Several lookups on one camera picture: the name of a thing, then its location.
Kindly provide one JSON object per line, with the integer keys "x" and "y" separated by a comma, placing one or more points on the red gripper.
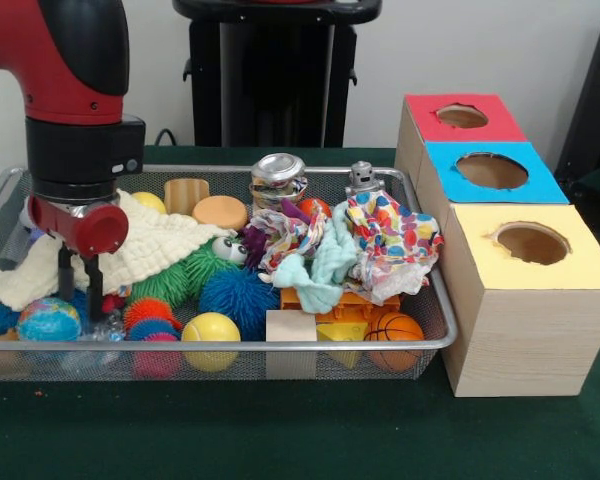
{"x": 100, "y": 232}

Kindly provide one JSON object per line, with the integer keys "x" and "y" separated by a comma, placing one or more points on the globe print ball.
{"x": 47, "y": 320}

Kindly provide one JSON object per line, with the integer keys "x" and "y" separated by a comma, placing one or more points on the clear plastic bottle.
{"x": 107, "y": 329}

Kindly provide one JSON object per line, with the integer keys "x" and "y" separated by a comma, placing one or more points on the cream knitted cloth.
{"x": 155, "y": 235}

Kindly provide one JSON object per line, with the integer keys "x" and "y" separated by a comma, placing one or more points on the crushed silver metal can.
{"x": 280, "y": 175}

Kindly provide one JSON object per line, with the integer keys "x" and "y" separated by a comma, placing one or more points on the colourful spotted cloth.
{"x": 395, "y": 235}

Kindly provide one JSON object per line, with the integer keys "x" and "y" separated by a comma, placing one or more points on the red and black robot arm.
{"x": 75, "y": 75}

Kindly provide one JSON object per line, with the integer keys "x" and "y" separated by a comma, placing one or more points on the shallow clear mesh bin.
{"x": 330, "y": 180}

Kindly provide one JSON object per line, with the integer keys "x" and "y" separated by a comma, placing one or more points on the wooden box with three holes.
{"x": 530, "y": 340}

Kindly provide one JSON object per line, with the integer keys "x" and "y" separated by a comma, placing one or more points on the blue spiky ball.
{"x": 245, "y": 300}
{"x": 4, "y": 317}

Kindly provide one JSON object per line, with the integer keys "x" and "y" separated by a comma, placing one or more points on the yellow ball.
{"x": 211, "y": 330}

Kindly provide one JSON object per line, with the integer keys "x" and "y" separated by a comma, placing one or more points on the light teal cloth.
{"x": 330, "y": 255}

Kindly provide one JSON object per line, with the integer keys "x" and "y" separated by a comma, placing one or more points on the black stand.
{"x": 595, "y": 100}

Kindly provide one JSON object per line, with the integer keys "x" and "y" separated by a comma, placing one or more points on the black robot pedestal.
{"x": 280, "y": 75}

